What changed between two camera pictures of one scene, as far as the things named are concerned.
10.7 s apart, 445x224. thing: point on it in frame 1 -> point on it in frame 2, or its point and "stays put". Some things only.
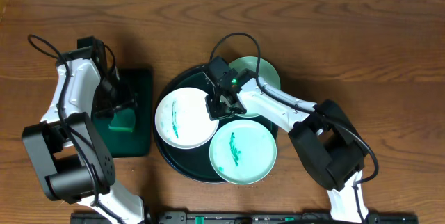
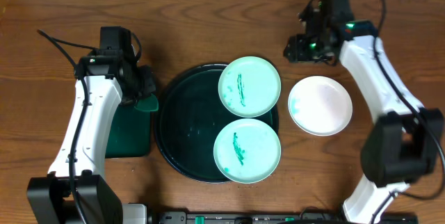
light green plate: x=243 y=152 stays put
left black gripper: x=116 y=106 -> x=147 y=87
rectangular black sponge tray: x=140 y=142 stays put
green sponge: x=123 y=120 -> x=149 y=104
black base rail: x=251 y=218 stays put
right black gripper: x=213 y=113 -> x=296 y=44
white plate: x=183 y=120 -> x=320 y=106
